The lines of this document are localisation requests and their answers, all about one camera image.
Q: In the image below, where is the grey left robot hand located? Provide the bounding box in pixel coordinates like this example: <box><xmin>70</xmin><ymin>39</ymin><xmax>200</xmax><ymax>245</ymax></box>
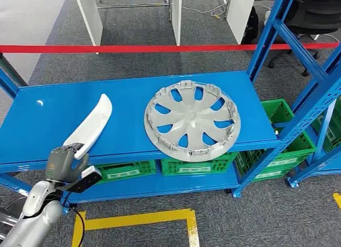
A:
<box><xmin>45</xmin><ymin>143</ymin><xmax>90</xmax><ymax>185</ymax></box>

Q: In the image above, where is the white curved plastic part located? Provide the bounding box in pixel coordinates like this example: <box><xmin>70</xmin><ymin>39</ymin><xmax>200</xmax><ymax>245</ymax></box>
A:
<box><xmin>63</xmin><ymin>94</ymin><xmax>113</xmax><ymax>160</ymax></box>

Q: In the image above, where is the large blue metal shelf rack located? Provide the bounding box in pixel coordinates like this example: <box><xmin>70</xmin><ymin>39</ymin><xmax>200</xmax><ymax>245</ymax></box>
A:
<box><xmin>0</xmin><ymin>0</ymin><xmax>341</xmax><ymax>207</ymax></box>

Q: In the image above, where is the green plastic crate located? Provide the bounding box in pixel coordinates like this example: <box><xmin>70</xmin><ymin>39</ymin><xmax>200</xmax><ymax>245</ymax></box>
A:
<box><xmin>311</xmin><ymin>97</ymin><xmax>341</xmax><ymax>153</ymax></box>
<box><xmin>234</xmin><ymin>98</ymin><xmax>317</xmax><ymax>183</ymax></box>
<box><xmin>160</xmin><ymin>152</ymin><xmax>238</xmax><ymax>177</ymax></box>
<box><xmin>95</xmin><ymin>160</ymin><xmax>157</xmax><ymax>184</ymax></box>

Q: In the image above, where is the red barrier tape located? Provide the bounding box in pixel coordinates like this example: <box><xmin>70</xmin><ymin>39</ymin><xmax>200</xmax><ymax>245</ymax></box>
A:
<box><xmin>0</xmin><ymin>42</ymin><xmax>341</xmax><ymax>55</ymax></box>

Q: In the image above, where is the grey wheel hubcap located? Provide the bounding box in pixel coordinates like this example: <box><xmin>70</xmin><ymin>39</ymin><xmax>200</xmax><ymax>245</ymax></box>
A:
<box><xmin>144</xmin><ymin>80</ymin><xmax>241</xmax><ymax>163</ymax></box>

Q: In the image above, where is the white desk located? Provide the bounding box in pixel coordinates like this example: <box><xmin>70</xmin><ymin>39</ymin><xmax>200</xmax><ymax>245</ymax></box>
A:
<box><xmin>73</xmin><ymin>0</ymin><xmax>183</xmax><ymax>47</ymax></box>
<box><xmin>214</xmin><ymin>0</ymin><xmax>258</xmax><ymax>45</ymax></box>

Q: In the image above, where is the black bag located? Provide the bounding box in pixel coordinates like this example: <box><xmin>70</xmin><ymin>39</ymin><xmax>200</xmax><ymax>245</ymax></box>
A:
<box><xmin>241</xmin><ymin>6</ymin><xmax>259</xmax><ymax>45</ymax></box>

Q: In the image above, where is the black office chair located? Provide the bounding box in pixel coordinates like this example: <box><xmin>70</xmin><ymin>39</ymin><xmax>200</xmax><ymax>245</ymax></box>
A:
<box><xmin>267</xmin><ymin>0</ymin><xmax>341</xmax><ymax>78</ymax></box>

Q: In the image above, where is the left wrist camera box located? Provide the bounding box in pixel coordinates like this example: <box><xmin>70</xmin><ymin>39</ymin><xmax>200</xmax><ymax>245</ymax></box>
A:
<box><xmin>65</xmin><ymin>165</ymin><xmax>103</xmax><ymax>194</ymax></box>

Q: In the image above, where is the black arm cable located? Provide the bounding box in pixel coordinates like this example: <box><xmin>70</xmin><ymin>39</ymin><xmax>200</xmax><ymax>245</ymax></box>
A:
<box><xmin>62</xmin><ymin>199</ymin><xmax>85</xmax><ymax>247</ymax></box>

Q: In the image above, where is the yellow floor tape frame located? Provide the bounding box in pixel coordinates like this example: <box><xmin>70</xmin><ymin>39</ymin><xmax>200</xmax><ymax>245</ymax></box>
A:
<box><xmin>71</xmin><ymin>208</ymin><xmax>200</xmax><ymax>247</ymax></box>

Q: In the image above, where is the white floor cable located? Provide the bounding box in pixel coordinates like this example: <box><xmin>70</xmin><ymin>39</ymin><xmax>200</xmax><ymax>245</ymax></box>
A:
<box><xmin>181</xmin><ymin>1</ymin><xmax>228</xmax><ymax>21</ymax></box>

